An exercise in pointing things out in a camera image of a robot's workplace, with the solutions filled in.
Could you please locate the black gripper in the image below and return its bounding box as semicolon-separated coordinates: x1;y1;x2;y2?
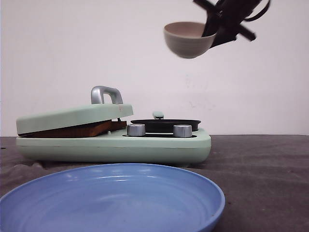
194;0;256;48

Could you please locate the beige ribbed bowl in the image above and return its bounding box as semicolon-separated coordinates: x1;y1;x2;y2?
163;21;216;58

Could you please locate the toast bread slice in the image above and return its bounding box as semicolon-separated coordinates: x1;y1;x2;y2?
109;121;127;131
18;120;112;138

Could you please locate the breakfast maker hinged lid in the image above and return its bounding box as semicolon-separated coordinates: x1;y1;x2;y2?
16;86;133;136

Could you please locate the mint green breakfast maker base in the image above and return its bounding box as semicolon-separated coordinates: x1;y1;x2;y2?
16;129;211;164

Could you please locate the right silver control knob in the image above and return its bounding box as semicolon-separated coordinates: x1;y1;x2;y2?
173;125;193;138

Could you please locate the silver control knob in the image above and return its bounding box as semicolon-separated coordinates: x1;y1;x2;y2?
173;125;193;138
127;124;146;137

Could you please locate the black round frying pan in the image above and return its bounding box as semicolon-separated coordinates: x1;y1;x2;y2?
131;111;201;133

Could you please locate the left silver control knob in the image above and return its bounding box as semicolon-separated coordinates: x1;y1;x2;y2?
127;124;146;137

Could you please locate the grey table cloth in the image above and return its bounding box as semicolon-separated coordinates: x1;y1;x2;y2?
0;135;309;232

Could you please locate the blue round plate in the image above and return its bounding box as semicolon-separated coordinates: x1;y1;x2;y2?
0;163;225;232

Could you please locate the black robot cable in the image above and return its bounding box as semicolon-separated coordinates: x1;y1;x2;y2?
243;0;271;24

